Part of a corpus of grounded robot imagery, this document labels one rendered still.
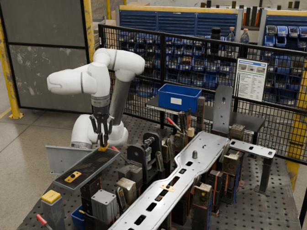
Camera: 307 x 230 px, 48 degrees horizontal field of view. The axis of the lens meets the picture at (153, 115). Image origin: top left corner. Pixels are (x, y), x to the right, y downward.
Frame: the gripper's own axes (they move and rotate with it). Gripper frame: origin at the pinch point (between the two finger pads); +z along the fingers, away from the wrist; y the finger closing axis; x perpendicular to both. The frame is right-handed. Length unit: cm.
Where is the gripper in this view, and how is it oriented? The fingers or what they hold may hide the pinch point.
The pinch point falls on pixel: (103, 139)
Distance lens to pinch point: 180.6
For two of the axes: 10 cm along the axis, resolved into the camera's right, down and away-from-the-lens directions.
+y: 9.8, 1.0, -2.0
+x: 2.2, -4.4, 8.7
